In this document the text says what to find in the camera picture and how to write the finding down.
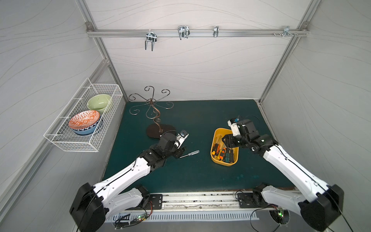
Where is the yellow plastic storage tray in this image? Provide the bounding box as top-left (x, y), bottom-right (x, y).
top-left (210, 128), bottom-right (239, 167)

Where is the green black screwdriver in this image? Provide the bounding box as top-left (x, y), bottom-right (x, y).
top-left (224, 148), bottom-right (230, 163)

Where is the orange black screwdriver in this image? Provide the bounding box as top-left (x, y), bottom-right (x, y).
top-left (218, 148), bottom-right (226, 161)

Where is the small grey clear screwdriver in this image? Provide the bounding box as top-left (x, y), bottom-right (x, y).
top-left (180, 150), bottom-right (200, 159)

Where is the black yellow-capped screwdriver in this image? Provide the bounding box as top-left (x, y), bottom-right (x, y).
top-left (230, 149), bottom-right (234, 163)

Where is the black yellow large screwdriver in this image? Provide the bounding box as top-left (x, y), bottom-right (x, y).
top-left (211, 135), bottom-right (222, 156)

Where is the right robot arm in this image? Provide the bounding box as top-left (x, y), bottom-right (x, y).
top-left (222, 118), bottom-right (345, 232)

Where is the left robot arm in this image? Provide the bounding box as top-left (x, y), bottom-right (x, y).
top-left (69, 130), bottom-right (189, 232)

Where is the green ceramic bowl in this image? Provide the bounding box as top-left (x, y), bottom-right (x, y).
top-left (87, 94), bottom-right (113, 115)

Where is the blue bowl under orange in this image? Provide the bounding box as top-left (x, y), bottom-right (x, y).
top-left (69, 119), bottom-right (100, 135)

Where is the orange patterned bowl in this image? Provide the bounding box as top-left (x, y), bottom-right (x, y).
top-left (70, 110), bottom-right (100, 129)

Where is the small metal hook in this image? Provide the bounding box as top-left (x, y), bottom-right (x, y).
top-left (213, 26), bottom-right (219, 38)

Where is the metal double hook left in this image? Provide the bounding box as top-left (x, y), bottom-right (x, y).
top-left (145, 32), bottom-right (157, 51)

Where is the metal double hook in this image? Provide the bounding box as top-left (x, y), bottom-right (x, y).
top-left (177, 25), bottom-right (190, 40)
top-left (145, 32), bottom-right (157, 51)

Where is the metal hook right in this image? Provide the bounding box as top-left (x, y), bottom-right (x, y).
top-left (272, 26), bottom-right (298, 38)

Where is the metal double hook middle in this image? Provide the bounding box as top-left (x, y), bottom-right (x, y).
top-left (177, 25), bottom-right (190, 40)

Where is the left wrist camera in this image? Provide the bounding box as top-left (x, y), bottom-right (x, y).
top-left (174, 130), bottom-right (189, 149)

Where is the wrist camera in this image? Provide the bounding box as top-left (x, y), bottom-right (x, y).
top-left (174, 130), bottom-right (189, 149)
top-left (228, 118), bottom-right (241, 137)

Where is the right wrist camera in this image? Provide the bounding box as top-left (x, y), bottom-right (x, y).
top-left (228, 118), bottom-right (241, 137)

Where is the copper wire jewelry stand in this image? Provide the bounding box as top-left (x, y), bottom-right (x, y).
top-left (128, 86), bottom-right (176, 139)

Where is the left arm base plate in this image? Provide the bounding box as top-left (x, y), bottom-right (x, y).
top-left (128, 194), bottom-right (163, 212)

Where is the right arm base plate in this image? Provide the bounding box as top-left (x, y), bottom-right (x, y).
top-left (235, 191), bottom-right (260, 208)

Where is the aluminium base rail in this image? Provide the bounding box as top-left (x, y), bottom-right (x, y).
top-left (81, 189), bottom-right (319, 215)

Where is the white slotted cable duct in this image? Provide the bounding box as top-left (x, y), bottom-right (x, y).
top-left (104, 211), bottom-right (260, 223)

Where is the white wire basket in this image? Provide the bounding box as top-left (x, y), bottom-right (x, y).
top-left (44, 79), bottom-right (123, 152)

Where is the aluminium top rail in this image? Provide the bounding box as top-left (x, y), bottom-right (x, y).
top-left (87, 29), bottom-right (310, 39)

